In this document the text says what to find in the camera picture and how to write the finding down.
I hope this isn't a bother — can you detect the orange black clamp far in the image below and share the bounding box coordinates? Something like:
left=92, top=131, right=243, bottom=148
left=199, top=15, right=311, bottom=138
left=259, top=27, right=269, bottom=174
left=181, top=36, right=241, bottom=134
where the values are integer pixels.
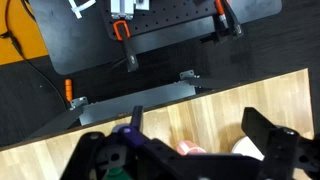
left=215, top=0, right=244, bottom=38

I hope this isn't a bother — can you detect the orange black clamp near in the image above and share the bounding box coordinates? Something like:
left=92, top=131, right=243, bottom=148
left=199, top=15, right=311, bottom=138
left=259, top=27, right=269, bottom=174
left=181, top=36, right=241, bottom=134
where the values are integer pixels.
left=113, top=20, right=139, bottom=72

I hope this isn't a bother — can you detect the green and white cup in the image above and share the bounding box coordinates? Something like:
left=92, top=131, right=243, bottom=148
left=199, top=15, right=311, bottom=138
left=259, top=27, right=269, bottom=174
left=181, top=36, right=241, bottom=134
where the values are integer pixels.
left=103, top=167, right=135, bottom=180

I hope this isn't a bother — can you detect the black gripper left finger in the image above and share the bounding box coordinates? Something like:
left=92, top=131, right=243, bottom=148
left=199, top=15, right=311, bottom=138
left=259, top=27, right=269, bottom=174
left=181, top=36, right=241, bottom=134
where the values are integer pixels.
left=130, top=106, right=144, bottom=131

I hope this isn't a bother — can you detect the aluminium extrusion rail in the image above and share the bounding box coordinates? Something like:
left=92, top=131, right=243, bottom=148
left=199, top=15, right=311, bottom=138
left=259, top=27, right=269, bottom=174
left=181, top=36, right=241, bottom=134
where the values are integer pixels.
left=110, top=0, right=150, bottom=20

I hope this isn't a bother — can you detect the grey table support beam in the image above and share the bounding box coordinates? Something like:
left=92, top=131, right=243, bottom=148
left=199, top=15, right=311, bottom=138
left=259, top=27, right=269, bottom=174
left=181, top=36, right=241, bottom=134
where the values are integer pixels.
left=29, top=69, right=234, bottom=138

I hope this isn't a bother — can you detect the orange floor mat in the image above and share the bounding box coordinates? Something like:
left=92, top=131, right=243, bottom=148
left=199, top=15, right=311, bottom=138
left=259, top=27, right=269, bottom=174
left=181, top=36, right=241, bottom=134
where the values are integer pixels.
left=0, top=0, right=48, bottom=65

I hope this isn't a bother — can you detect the white bowl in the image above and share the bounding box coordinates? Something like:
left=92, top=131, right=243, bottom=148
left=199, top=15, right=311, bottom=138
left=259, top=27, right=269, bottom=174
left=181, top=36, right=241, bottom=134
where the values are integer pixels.
left=231, top=136, right=264, bottom=161

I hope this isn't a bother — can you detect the pink plastic mug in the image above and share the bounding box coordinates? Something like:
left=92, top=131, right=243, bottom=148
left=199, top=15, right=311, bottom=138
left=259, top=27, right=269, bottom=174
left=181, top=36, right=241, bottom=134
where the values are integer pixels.
left=177, top=140, right=205, bottom=155

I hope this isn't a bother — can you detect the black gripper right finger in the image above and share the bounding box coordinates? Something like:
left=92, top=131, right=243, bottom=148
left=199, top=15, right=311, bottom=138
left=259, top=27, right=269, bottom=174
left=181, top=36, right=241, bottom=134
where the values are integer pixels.
left=241, top=107, right=277, bottom=154

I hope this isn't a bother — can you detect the dark grey floor mat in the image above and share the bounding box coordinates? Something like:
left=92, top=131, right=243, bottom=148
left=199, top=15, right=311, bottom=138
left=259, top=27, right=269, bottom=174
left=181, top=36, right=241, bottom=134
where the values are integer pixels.
left=28, top=0, right=282, bottom=75

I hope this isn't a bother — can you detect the orange black clamp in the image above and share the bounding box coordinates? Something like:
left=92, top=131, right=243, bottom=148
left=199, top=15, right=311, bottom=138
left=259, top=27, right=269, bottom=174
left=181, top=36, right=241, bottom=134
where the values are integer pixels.
left=113, top=20, right=139, bottom=72
left=215, top=0, right=244, bottom=38

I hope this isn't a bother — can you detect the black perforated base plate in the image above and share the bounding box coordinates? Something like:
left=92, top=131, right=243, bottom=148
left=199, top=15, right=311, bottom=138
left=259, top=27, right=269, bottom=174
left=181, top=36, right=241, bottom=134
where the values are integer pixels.
left=97, top=0, right=218, bottom=41

